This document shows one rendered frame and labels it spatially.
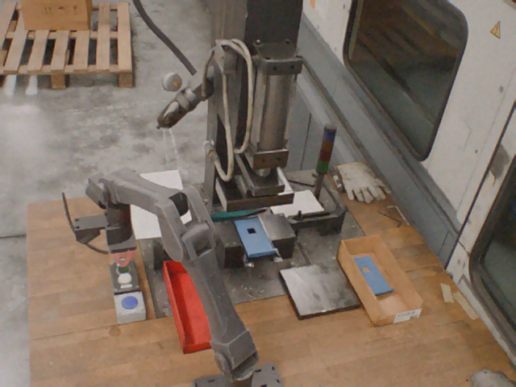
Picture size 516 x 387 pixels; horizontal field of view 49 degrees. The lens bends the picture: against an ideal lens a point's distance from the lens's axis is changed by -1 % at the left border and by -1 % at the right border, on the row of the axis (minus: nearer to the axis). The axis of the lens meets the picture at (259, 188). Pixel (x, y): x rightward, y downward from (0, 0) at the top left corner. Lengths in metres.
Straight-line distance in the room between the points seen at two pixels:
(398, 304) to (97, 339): 0.77
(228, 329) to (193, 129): 2.63
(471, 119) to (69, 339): 1.21
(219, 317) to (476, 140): 0.90
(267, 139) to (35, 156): 2.38
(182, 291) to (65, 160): 2.10
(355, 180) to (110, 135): 2.09
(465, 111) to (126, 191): 0.99
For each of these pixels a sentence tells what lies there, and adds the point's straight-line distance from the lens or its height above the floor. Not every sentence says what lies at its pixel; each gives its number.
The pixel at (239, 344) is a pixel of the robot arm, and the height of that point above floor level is 1.05.
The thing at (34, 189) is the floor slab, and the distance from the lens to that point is 3.33.
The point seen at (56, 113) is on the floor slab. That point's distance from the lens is 3.95.
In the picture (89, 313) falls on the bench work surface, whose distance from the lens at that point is 1.50.
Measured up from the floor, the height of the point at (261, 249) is 0.99.
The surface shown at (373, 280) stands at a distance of 1.62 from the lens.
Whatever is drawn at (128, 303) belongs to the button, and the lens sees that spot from 1.45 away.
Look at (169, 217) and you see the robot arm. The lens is 1.13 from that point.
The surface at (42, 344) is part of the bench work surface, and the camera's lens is 1.46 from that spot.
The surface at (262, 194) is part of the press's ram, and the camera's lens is 1.42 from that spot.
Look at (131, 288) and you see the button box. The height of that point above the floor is 0.93.
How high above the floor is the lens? 2.05
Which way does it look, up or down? 39 degrees down
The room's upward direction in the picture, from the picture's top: 7 degrees clockwise
